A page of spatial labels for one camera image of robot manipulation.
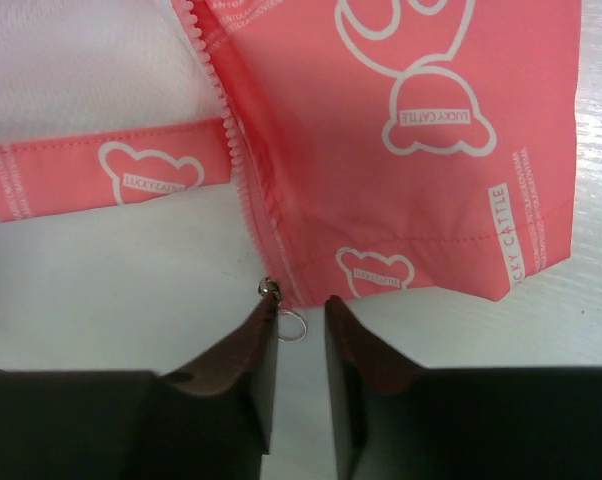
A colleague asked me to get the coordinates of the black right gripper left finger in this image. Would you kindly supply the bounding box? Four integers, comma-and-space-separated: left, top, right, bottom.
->
0, 295, 278, 479

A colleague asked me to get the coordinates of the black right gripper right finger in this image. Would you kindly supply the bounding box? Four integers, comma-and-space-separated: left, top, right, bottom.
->
325, 296, 602, 479

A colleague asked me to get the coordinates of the metal zipper pull ring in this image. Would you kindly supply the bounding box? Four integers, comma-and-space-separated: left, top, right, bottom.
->
257, 277, 308, 345

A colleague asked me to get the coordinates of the pink hooded jacket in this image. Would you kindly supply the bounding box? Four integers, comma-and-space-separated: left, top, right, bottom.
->
0, 1, 582, 307

